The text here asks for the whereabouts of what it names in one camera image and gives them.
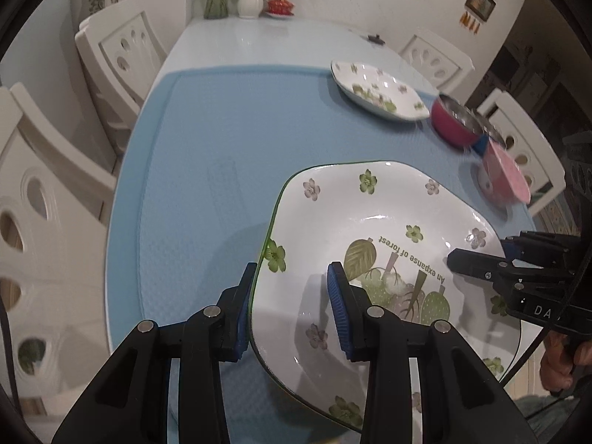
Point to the small black lid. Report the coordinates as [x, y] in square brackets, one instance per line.
[377, 39]

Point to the pink bowl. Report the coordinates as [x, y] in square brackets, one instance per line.
[506, 171]

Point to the person's right hand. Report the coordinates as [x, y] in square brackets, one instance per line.
[555, 360]

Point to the white carved dining chair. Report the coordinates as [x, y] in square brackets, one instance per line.
[27, 157]
[536, 148]
[115, 51]
[444, 58]

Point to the red lidded teacup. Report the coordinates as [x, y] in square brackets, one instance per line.
[280, 7]

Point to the patterned seat cushion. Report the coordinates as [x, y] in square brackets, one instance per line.
[562, 215]

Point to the large white floral plate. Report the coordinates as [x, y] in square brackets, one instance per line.
[416, 222]

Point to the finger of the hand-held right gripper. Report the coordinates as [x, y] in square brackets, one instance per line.
[471, 263]
[513, 245]

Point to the framed wall picture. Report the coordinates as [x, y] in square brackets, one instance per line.
[481, 2]

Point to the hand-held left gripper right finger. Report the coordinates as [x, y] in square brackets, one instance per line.
[340, 314]

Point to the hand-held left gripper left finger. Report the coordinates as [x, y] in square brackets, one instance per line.
[243, 319]

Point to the light blue table mat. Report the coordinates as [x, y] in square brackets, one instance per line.
[208, 171]

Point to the white ceramic vase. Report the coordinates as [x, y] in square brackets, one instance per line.
[250, 4]

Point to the red steel-lined bowl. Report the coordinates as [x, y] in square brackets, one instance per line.
[451, 122]

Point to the orange hanging ornaments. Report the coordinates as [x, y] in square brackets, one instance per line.
[469, 23]

